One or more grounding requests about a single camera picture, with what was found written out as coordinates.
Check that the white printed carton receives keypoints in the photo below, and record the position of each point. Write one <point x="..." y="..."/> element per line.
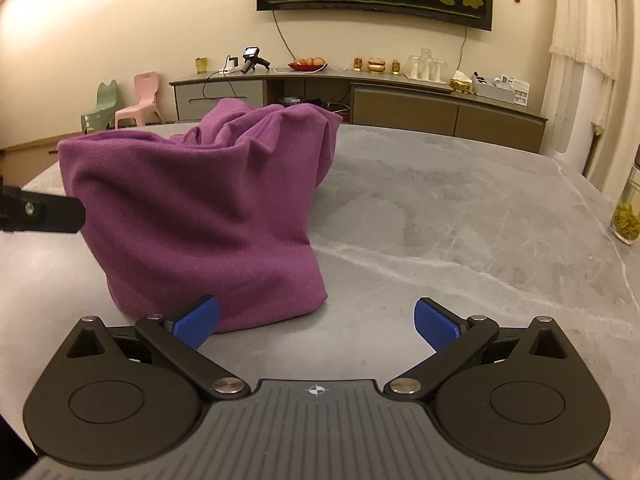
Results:
<point x="521" y="91"/>

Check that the amber lidded jar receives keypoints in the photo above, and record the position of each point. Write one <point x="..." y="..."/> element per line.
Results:
<point x="376" y="66"/>

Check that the yellow cup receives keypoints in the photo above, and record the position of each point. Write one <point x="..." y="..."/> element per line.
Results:
<point x="201" y="66"/>

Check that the purple knit sweater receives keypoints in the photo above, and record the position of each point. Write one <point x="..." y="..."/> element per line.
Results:
<point x="200" y="200"/>

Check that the gold tissue box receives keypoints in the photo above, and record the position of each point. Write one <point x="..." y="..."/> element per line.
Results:
<point x="461" y="84"/>

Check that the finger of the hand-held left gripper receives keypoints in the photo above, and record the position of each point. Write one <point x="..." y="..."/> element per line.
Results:
<point x="45" y="215"/>

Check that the green plastic child chair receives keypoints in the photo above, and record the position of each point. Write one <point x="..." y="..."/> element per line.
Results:
<point x="102" y="105"/>

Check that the red fruit plate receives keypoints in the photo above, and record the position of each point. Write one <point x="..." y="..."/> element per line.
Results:
<point x="307" y="65"/>

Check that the pink plastic child chair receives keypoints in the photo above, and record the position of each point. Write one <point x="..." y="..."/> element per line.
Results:
<point x="145" y="92"/>

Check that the white charger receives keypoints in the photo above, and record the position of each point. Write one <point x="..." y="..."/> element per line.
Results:
<point x="231" y="65"/>

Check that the white storage box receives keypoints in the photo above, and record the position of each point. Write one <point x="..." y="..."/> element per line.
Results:
<point x="492" y="91"/>

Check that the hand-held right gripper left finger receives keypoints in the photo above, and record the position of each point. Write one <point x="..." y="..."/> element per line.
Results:
<point x="197" y="324"/>

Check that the amber glass cup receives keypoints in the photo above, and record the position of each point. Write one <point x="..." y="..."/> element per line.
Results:
<point x="396" y="67"/>
<point x="358" y="64"/>

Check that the long low wooden cabinet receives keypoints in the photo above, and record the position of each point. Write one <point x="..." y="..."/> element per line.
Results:
<point x="400" y="105"/>

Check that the glass bottle with yellow tea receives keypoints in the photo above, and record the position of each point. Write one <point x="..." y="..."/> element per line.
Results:
<point x="626" y="210"/>

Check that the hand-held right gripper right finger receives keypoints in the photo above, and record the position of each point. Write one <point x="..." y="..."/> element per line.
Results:
<point x="434" y="325"/>

